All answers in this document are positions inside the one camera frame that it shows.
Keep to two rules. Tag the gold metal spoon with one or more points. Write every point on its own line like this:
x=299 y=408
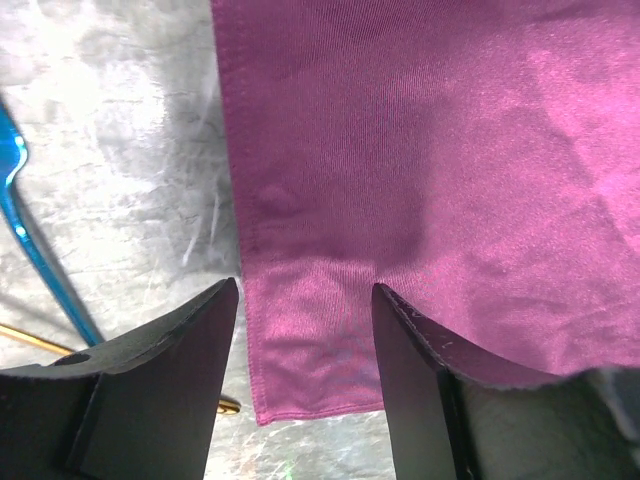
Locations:
x=226 y=405

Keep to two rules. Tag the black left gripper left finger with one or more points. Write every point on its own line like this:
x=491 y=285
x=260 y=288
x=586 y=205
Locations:
x=140 y=406

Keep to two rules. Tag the blue metal fork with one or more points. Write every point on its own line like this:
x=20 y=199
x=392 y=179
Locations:
x=14 y=157

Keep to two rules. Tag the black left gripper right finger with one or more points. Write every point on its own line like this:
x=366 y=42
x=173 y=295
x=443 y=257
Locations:
x=456 y=411

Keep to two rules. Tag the purple cloth napkin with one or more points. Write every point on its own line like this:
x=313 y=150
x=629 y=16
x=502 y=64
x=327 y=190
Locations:
x=481 y=158

